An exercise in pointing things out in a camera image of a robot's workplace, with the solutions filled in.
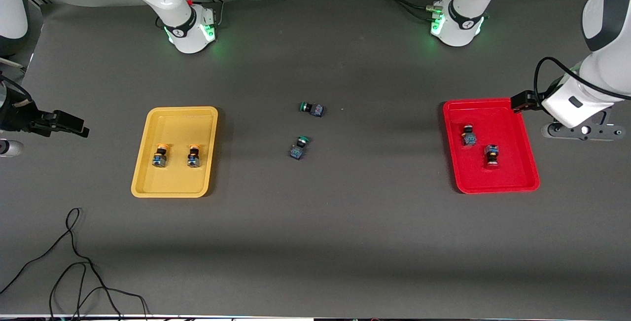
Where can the green push button switch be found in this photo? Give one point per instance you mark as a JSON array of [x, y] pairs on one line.
[[315, 110], [298, 151]]

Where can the yellow plastic tray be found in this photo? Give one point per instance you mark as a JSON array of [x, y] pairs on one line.
[[177, 183]]

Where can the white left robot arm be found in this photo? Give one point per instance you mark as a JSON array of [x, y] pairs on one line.
[[601, 74]]

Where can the grey metal bar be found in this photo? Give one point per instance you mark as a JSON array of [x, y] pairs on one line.
[[12, 63]]

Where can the yellow push button switch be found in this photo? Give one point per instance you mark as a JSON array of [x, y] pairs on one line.
[[193, 158], [159, 158]]

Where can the red plastic tray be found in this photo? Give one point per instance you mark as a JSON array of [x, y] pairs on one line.
[[512, 178]]

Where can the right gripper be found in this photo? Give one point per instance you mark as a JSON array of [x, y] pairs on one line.
[[22, 116]]

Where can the dark grey table cloth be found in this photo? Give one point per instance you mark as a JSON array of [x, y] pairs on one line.
[[345, 237]]

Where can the red push button switch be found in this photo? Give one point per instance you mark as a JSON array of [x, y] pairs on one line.
[[470, 137], [492, 156]]

